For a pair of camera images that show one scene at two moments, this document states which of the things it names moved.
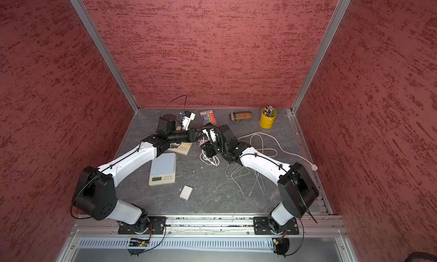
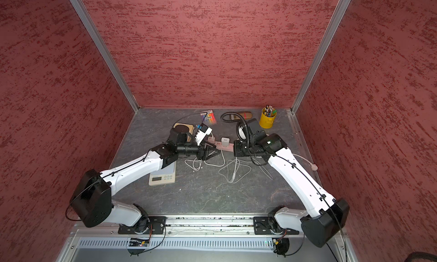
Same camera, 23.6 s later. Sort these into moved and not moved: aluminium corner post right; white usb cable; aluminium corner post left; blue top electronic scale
Moved: white usb cable
Not moved: aluminium corner post left; aluminium corner post right; blue top electronic scale
